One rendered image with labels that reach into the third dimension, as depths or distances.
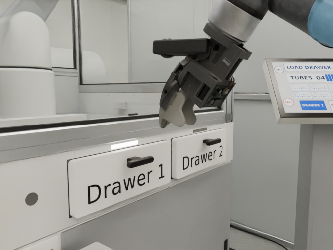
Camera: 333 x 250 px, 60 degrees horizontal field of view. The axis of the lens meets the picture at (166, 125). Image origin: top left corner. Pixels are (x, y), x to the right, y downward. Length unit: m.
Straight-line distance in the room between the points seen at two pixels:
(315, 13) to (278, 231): 1.99
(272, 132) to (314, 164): 0.81
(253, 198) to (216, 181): 1.29
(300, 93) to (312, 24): 0.84
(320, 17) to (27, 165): 0.48
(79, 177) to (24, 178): 0.09
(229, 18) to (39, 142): 0.37
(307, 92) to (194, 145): 0.59
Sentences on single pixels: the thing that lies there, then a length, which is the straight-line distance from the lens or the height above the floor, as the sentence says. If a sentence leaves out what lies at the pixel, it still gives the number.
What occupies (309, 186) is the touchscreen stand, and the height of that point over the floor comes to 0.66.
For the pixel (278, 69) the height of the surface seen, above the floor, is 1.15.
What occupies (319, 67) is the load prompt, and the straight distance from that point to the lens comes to 1.39.
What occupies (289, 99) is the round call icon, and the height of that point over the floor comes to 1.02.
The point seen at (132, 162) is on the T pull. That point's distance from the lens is 0.60.
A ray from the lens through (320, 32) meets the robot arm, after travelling 0.43.
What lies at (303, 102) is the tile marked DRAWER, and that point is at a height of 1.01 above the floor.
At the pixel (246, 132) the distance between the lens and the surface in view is 2.22.
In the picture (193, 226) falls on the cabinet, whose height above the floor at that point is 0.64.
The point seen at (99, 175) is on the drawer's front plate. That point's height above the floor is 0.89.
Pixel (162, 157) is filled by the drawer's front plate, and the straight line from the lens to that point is 0.73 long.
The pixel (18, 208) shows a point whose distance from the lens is 0.54.
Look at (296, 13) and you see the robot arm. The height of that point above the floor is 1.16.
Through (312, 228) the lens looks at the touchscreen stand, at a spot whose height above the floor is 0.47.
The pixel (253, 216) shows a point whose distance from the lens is 2.35.
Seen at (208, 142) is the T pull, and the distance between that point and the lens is 0.84.
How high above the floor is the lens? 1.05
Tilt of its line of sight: 7 degrees down
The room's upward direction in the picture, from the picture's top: straight up
